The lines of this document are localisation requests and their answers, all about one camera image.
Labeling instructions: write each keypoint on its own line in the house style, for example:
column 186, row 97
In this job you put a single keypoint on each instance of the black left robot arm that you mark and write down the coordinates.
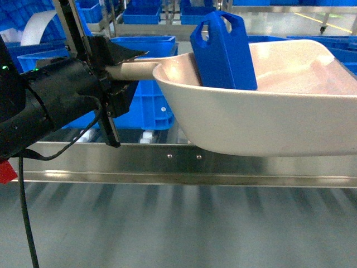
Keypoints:
column 59, row 91

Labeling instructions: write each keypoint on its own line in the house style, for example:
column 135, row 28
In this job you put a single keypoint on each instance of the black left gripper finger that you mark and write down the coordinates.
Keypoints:
column 103, row 52
column 119, row 96

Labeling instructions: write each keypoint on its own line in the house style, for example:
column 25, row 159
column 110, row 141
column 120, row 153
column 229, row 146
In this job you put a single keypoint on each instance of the blue storage bin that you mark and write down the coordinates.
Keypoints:
column 193, row 15
column 142, row 15
column 149, row 109

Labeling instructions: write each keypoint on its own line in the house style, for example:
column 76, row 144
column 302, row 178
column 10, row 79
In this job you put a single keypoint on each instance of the beige plastic dustpan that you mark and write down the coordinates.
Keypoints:
column 305, row 103

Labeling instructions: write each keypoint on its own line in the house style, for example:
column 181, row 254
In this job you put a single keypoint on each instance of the blue plastic part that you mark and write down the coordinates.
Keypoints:
column 221, row 50

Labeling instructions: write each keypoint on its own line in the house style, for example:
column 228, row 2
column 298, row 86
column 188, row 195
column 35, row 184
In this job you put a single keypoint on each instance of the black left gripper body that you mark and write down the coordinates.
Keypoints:
column 79, row 47

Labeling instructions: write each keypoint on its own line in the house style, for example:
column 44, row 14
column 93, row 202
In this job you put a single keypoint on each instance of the steel shelf rack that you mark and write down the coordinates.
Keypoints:
column 171, row 204

